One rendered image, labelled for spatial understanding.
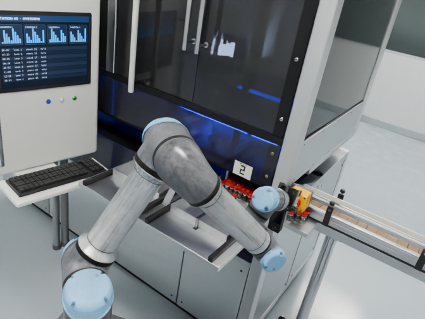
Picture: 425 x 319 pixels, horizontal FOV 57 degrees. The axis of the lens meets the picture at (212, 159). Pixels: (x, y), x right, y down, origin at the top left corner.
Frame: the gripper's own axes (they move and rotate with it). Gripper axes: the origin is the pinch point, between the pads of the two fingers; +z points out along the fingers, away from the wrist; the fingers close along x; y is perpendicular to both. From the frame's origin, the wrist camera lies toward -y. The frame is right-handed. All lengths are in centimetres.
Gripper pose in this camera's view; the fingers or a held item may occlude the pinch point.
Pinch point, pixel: (291, 205)
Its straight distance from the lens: 149.4
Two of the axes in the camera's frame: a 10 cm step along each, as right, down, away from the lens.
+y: 3.8, -9.2, -0.8
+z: 4.4, 1.0, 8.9
